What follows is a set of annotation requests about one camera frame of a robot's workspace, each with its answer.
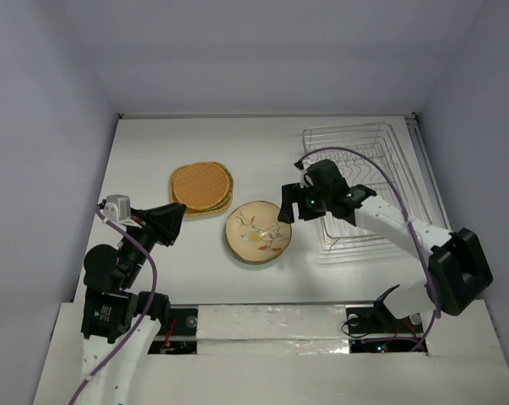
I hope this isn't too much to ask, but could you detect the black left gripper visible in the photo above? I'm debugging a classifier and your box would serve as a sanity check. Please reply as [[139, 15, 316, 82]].
[[120, 200, 186, 285]]

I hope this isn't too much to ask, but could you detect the beige ceramic bird plate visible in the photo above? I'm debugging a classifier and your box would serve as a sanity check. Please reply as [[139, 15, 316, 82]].
[[224, 201, 292, 252]]

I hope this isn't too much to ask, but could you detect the white foam strip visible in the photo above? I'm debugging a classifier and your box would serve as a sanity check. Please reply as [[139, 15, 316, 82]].
[[196, 305, 349, 356]]

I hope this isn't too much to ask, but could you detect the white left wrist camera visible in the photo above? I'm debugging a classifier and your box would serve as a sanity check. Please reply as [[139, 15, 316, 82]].
[[101, 194, 132, 224]]

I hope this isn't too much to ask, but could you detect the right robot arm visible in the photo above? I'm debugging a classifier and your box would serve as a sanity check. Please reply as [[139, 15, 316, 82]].
[[278, 159, 493, 331]]

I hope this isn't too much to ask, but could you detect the small orange woven plate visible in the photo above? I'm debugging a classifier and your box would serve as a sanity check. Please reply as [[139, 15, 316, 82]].
[[171, 163, 231, 208]]

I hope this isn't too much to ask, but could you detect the metal wire dish rack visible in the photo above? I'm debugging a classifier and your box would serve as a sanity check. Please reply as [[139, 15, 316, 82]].
[[299, 122, 434, 260]]

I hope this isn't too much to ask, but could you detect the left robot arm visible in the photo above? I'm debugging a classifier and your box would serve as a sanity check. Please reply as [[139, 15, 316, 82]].
[[69, 195, 187, 404]]

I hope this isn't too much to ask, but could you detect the yellow green woven plate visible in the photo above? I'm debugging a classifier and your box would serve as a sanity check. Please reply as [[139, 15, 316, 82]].
[[173, 162, 236, 212]]

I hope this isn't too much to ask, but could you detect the green ceramic flower plate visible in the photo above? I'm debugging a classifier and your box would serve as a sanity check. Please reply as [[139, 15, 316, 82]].
[[222, 229, 283, 265]]

